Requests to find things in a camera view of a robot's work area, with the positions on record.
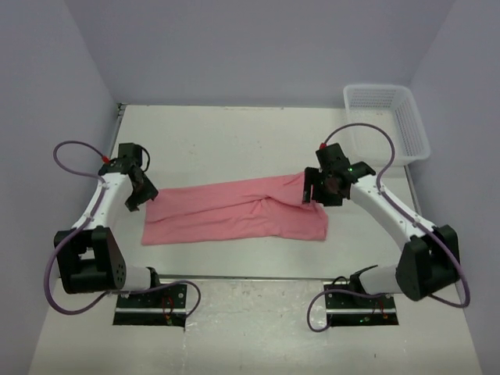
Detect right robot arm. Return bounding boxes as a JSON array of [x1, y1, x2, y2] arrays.
[[302, 143, 460, 307]]

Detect white plastic basket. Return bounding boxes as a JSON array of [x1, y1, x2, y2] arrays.
[[343, 84, 430, 166]]

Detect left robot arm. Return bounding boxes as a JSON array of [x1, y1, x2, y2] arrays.
[[54, 143, 163, 307]]

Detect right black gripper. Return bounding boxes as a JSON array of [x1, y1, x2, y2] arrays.
[[303, 166, 343, 207]]

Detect pink t shirt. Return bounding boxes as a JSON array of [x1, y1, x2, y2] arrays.
[[141, 173, 329, 245]]

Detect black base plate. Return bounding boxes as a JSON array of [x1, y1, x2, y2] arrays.
[[112, 284, 188, 328], [324, 292, 399, 327]]

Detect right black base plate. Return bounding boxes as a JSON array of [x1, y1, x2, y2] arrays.
[[324, 292, 399, 327]]

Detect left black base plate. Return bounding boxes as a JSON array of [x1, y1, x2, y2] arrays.
[[112, 284, 188, 328]]

